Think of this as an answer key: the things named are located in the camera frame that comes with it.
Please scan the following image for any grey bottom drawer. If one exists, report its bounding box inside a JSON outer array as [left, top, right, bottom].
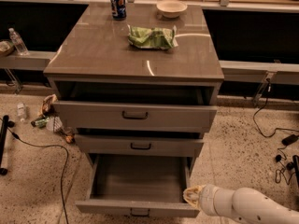
[[76, 154, 199, 217]]

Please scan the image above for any grey drawer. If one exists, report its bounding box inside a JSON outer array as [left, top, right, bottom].
[[76, 154, 199, 217], [75, 128, 203, 157], [54, 82, 216, 133]]

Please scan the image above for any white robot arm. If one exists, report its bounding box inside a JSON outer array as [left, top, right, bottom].
[[183, 184, 299, 224]]

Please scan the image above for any grey middle drawer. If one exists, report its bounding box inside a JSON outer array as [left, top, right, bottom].
[[75, 128, 203, 157]]

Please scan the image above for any grey three-drawer cabinet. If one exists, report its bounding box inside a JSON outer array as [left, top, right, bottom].
[[43, 1, 225, 175]]

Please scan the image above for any grey top drawer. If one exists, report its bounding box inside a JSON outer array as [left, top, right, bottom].
[[54, 82, 216, 133]]

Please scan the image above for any small brown object on floor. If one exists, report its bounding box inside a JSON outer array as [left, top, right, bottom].
[[65, 135, 75, 144]]

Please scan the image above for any white checkered cup on floor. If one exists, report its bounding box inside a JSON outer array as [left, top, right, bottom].
[[46, 117, 63, 133]]

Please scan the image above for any green crumpled chip bag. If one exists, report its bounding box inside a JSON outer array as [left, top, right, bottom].
[[128, 25, 178, 50]]

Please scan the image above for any green can on floor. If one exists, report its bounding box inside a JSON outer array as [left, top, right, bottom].
[[31, 118, 50, 128]]

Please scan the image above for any brown snack bag on floor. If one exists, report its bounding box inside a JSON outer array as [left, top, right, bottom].
[[39, 94, 57, 117]]

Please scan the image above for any white ceramic bowl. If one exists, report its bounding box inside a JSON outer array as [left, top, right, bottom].
[[156, 0, 188, 19]]

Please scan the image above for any clear bottle on floor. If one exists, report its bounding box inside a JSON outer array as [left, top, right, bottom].
[[17, 103, 27, 121]]

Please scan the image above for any black stand leg left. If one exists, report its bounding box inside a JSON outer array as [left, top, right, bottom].
[[0, 115, 15, 176]]

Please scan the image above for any blue soda can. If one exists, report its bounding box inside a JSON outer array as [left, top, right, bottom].
[[110, 0, 126, 20]]

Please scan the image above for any clear water bottle on ledge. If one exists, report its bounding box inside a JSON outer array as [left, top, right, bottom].
[[8, 28, 29, 55]]

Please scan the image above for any small bowl on ledge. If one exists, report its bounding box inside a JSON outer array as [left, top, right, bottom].
[[0, 40, 14, 57]]

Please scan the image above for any black power adapter with cable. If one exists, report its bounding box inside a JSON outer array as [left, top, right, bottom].
[[253, 78, 299, 147]]

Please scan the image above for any black cable left floor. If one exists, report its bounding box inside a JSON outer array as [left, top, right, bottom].
[[0, 118, 70, 224]]

